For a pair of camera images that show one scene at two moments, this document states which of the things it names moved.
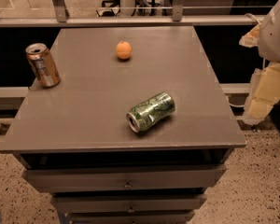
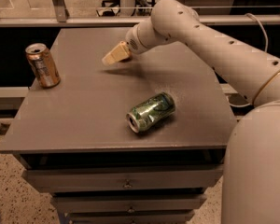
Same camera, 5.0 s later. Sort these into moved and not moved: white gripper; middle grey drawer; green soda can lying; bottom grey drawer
Moved: white gripper
Not moved: green soda can lying; bottom grey drawer; middle grey drawer
